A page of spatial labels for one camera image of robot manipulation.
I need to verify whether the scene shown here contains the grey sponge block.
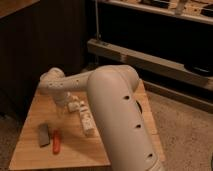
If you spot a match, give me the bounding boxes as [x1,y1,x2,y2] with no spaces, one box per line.
[38,123,50,147]

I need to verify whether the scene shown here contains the white rectangular block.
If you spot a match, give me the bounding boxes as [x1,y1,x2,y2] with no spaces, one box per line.
[67,101,80,113]

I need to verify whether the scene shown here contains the white labelled bottle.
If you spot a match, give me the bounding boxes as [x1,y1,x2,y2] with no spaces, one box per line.
[79,101,95,136]

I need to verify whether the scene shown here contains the upper bench with clutter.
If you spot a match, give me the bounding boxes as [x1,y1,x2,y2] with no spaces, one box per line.
[97,0,213,25]

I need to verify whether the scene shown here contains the wooden folding table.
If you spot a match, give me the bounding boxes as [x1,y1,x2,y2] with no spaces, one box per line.
[8,78,166,171]

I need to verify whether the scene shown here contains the metal pole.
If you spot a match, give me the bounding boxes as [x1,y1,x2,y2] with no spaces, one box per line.
[94,0,101,41]

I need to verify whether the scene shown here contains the green bowl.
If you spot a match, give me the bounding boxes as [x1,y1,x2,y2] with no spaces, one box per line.
[136,100,143,116]

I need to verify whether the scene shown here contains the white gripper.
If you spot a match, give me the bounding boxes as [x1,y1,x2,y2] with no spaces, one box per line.
[53,92,79,118]

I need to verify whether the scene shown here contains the wooden shelf rail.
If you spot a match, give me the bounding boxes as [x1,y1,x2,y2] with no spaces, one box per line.
[87,39,213,113]

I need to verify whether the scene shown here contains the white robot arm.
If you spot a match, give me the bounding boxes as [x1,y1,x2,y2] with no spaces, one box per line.
[38,65,165,171]

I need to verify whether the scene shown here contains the dark wooden cabinet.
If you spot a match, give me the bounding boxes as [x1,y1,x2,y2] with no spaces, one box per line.
[0,0,85,117]

